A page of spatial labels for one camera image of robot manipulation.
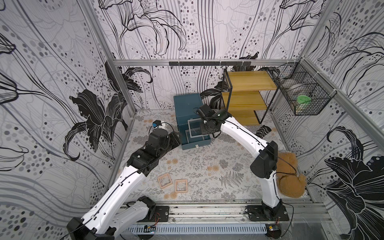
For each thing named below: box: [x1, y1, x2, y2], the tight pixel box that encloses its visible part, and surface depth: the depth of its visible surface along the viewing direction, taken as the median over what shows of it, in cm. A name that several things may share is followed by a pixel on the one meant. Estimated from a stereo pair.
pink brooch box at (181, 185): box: [174, 179, 188, 193], surface depth 83 cm
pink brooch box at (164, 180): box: [157, 173, 173, 189], surface depth 86 cm
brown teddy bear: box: [276, 152, 307, 199], surface depth 78 cm
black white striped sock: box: [255, 125, 272, 139], surface depth 106 cm
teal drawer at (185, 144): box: [178, 123, 212, 150], surface depth 91 cm
